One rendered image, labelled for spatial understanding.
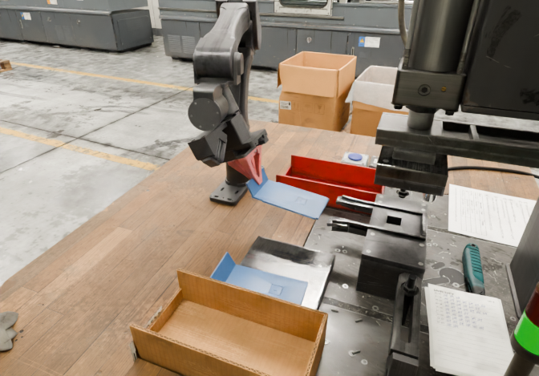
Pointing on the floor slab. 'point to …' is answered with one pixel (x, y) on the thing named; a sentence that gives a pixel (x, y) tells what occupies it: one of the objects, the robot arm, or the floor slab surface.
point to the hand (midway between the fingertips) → (257, 179)
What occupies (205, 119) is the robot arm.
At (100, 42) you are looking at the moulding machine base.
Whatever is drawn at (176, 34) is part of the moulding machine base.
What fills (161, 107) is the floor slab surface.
